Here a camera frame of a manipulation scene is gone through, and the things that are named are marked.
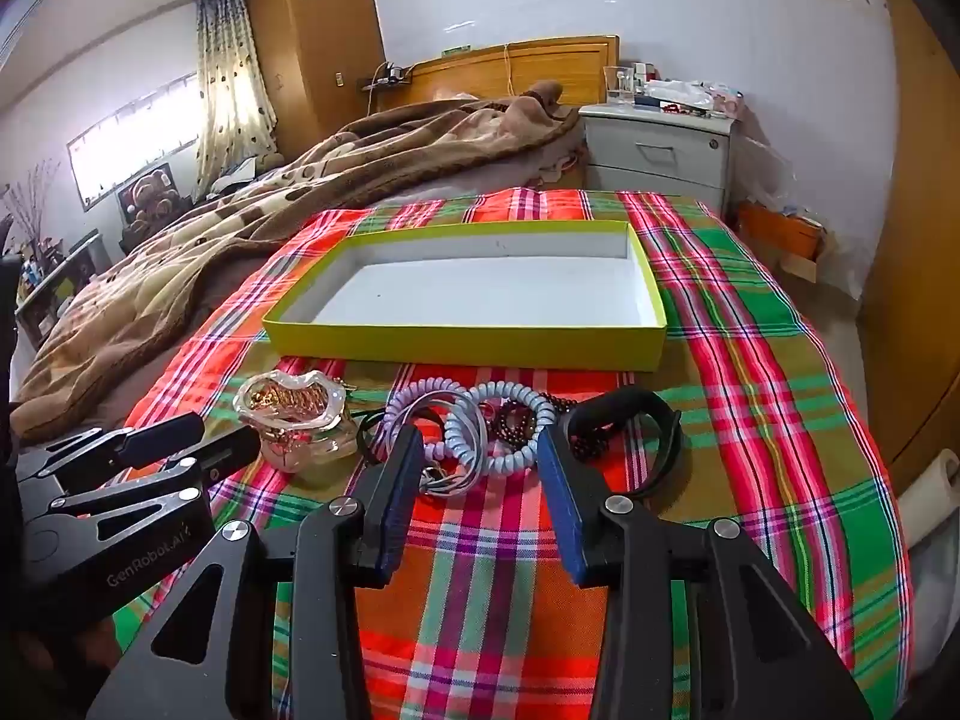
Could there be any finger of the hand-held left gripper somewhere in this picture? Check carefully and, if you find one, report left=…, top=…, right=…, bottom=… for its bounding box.
left=45, top=412, right=205, bottom=477
left=49, top=427, right=260, bottom=541

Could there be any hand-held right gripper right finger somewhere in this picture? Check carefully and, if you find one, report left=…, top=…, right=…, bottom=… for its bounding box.
left=536, top=420, right=875, bottom=720

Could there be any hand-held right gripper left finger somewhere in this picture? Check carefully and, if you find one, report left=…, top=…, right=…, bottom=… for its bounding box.
left=86, top=424, right=428, bottom=720

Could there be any blue spiral hair tie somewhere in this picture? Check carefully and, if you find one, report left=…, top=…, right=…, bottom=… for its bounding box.
left=444, top=381, right=557, bottom=477

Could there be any black hair tie teal bead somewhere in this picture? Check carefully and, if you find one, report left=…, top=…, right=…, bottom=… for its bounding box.
left=356, top=405, right=398, bottom=466

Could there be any dark beaded bracelet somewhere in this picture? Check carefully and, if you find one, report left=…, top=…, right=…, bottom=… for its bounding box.
left=487, top=390, right=601, bottom=458

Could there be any purple spiral hair tie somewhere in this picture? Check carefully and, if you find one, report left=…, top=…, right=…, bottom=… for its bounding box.
left=382, top=379, right=481, bottom=481

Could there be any black wristband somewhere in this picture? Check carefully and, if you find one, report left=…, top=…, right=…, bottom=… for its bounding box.
left=566, top=385, right=683, bottom=500

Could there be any yellow-green cardboard box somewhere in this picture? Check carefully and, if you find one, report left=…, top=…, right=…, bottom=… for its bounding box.
left=261, top=220, right=668, bottom=372

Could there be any brown patterned blanket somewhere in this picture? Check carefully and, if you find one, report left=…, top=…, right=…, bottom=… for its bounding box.
left=11, top=82, right=586, bottom=443

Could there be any cluttered shelf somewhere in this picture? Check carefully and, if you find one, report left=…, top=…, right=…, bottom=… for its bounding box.
left=15, top=229, right=102, bottom=350

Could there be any plaid cloth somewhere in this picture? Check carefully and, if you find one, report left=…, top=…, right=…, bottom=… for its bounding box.
left=112, top=187, right=916, bottom=720

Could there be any brown teddy bear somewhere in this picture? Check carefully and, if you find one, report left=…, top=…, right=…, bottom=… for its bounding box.
left=116, top=169, right=192, bottom=241

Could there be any window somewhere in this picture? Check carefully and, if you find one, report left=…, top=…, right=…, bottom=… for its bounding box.
left=66, top=71, right=203, bottom=211

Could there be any orange box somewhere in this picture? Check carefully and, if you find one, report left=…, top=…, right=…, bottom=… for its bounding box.
left=739, top=202, right=826, bottom=260

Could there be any dotted curtain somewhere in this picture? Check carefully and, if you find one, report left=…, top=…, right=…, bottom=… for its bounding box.
left=195, top=0, right=280, bottom=200

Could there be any grey nightstand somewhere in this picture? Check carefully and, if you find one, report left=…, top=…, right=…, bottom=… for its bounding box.
left=577, top=103, right=740, bottom=218

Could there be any white paper roll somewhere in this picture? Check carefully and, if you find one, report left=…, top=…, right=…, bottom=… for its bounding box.
left=896, top=448, right=960, bottom=541

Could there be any clear glass cup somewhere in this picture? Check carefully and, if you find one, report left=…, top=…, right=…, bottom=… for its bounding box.
left=602, top=65, right=638, bottom=106

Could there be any wooden door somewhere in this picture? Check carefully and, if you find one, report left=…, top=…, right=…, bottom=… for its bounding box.
left=855, top=0, right=960, bottom=473

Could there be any wooden wardrobe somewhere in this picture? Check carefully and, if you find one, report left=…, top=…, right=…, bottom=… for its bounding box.
left=246, top=0, right=387, bottom=158

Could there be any white tissue pack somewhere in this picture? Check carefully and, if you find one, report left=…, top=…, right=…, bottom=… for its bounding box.
left=645, top=79, right=743, bottom=117

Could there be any wooden headboard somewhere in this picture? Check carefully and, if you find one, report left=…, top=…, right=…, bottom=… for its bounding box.
left=371, top=35, right=622, bottom=110

